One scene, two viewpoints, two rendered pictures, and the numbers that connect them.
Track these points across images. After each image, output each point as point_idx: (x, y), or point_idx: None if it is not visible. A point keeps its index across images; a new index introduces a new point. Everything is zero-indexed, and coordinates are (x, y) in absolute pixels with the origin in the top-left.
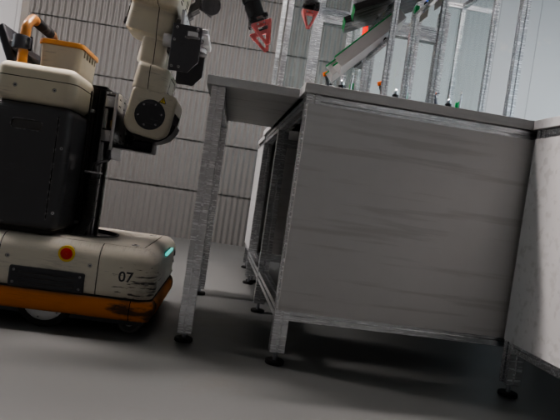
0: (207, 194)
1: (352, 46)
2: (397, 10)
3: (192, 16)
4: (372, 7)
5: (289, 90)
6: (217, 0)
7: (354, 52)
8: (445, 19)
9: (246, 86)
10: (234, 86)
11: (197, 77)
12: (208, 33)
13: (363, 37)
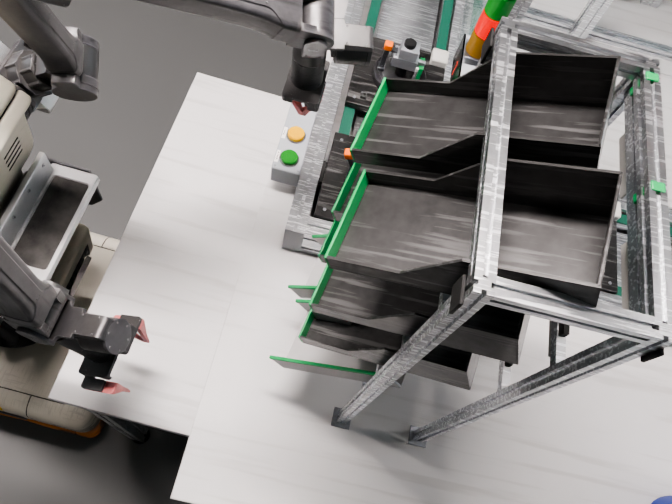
0: (113, 422)
1: (300, 364)
2: (376, 394)
3: (50, 94)
4: (342, 337)
5: (174, 432)
6: (81, 90)
7: (303, 369)
8: (477, 418)
9: (109, 415)
10: (93, 411)
11: (93, 199)
12: (50, 274)
13: (318, 367)
